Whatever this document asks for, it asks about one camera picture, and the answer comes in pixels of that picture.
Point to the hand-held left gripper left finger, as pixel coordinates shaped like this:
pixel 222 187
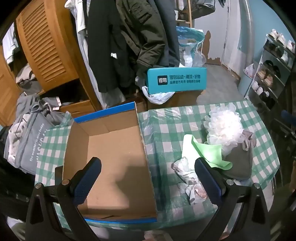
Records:
pixel 86 183

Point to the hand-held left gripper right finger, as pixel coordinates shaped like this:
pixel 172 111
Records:
pixel 208 183

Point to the light patterned sock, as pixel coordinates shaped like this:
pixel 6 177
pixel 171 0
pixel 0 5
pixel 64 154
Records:
pixel 185 166
pixel 196 192

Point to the light green cloth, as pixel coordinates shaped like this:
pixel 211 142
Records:
pixel 208 153

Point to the grey fabric pouch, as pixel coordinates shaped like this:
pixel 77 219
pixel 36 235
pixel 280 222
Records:
pixel 238 162

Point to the blue-sided cardboard box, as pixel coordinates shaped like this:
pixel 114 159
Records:
pixel 115 150

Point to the white mesh bath pouf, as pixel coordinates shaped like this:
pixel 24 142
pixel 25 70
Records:
pixel 224 127

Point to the green checked tablecloth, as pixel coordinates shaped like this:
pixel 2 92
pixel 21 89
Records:
pixel 166 129

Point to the pile of grey clothes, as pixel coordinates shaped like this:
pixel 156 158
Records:
pixel 30 139

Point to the brown cardboard box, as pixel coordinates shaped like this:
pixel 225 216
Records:
pixel 182 99

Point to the light blue trash bin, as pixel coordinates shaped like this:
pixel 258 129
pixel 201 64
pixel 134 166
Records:
pixel 245 85

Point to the teal printed box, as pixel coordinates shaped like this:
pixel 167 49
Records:
pixel 180 80

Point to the white bin liner bag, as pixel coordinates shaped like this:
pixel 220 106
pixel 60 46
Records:
pixel 249 69

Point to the black hanging coat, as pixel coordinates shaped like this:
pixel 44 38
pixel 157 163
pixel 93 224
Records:
pixel 104 46

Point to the metal shoe rack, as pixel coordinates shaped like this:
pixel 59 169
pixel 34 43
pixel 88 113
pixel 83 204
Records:
pixel 266 58

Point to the navy hanging garment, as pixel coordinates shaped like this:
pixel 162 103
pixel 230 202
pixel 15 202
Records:
pixel 171 46

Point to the wooden louvred wardrobe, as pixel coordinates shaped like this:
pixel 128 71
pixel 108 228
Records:
pixel 46 46

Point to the white door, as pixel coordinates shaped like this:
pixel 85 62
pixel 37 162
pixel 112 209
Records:
pixel 235 34

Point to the white hanging shirt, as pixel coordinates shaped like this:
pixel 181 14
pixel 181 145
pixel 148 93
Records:
pixel 81 27

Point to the group of shoes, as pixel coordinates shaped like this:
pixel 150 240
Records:
pixel 275 36

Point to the olive hanging jacket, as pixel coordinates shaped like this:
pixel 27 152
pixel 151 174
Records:
pixel 143 30

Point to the wooden ladder rack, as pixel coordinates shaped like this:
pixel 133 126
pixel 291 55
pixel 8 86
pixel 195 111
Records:
pixel 190 14

